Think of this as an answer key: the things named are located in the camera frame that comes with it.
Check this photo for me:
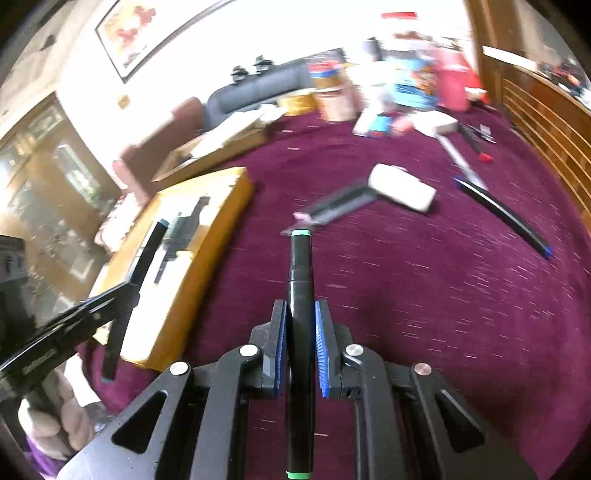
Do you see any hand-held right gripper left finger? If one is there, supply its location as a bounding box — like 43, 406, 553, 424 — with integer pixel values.
55, 299, 290, 480

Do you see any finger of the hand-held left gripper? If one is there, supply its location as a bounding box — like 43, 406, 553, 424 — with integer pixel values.
0, 281, 141, 385

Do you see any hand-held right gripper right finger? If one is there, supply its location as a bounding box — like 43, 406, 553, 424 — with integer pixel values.
315, 300, 539, 480

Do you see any green-capped black marker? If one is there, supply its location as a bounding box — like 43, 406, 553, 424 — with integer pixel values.
285, 228, 315, 480

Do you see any yellow box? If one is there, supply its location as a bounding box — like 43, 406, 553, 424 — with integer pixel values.
89, 167, 255, 371

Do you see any person's left hand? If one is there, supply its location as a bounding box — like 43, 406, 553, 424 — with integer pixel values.
18, 357, 95, 462

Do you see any glass-door wooden cabinet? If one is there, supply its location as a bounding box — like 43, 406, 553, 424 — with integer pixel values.
0, 91, 122, 308

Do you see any pink-capped black marker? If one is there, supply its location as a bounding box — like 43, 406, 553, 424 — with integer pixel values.
294, 182, 380, 228

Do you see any plain white paper cup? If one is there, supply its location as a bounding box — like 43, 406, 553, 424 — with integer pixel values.
368, 163, 437, 213

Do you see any brown chair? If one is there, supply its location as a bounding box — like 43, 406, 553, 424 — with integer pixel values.
113, 96, 205, 195

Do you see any cardboard box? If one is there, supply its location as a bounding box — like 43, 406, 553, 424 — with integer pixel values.
151, 105, 279, 182

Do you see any blue-capped black marker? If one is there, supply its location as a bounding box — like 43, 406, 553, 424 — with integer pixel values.
453, 177, 554, 260

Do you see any white pen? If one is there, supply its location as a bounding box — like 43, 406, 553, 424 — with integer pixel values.
436, 133, 489, 191

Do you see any clear plastic container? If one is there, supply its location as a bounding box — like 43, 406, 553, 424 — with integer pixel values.
318, 85, 357, 122

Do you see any white rectangular box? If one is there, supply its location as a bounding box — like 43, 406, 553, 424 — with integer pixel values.
410, 113, 458, 137

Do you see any red-capped black marker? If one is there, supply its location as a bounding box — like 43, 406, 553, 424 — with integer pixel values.
459, 124, 493, 163

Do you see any dark grey sofa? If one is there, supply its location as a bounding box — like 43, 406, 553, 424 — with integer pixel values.
205, 59, 315, 131

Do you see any white labelled bottle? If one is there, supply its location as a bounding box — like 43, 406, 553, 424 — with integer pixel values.
364, 59, 394, 116

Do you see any toothpick box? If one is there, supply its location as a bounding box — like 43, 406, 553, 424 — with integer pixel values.
308, 59, 348, 91

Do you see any cartoon label plastic jar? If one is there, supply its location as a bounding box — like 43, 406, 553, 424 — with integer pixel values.
392, 31, 440, 108

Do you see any pink bottle with knitted sleeve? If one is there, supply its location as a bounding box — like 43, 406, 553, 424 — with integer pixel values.
433, 45, 472, 112

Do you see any wooden brick-pattern counter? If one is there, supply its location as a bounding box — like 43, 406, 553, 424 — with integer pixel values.
478, 44, 591, 204

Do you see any white flat board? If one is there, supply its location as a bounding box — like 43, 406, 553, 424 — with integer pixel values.
482, 45, 539, 71

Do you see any framed wall picture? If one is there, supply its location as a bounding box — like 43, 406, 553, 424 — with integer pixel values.
94, 0, 232, 85

